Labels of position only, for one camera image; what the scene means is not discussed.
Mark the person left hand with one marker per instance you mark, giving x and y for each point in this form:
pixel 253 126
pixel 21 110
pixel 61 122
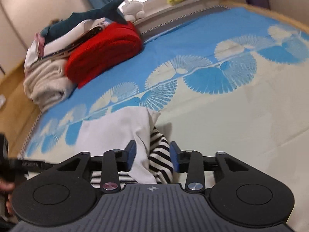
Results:
pixel 6 190

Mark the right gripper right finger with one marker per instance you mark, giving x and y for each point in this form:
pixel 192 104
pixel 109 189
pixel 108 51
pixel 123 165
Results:
pixel 194 164

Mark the blue shark plush toy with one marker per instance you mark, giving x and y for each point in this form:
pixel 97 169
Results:
pixel 109 11

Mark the cream folded blanket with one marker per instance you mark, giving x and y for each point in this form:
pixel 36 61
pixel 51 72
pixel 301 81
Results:
pixel 48 85

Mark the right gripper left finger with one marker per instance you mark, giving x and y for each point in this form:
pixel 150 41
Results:
pixel 111 163

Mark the black white striped garment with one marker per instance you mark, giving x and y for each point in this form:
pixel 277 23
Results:
pixel 152 163

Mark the white folded clothes stack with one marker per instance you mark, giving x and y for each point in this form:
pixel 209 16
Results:
pixel 40 48

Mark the blue cream patterned bedspread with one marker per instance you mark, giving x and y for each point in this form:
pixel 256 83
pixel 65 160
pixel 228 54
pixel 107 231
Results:
pixel 231 80

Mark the white plush toy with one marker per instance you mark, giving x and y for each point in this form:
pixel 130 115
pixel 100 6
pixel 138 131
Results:
pixel 133 11

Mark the wooden bed frame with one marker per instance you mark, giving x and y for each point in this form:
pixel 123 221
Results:
pixel 19 115

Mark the red folded blanket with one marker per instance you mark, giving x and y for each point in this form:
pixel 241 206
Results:
pixel 112 46

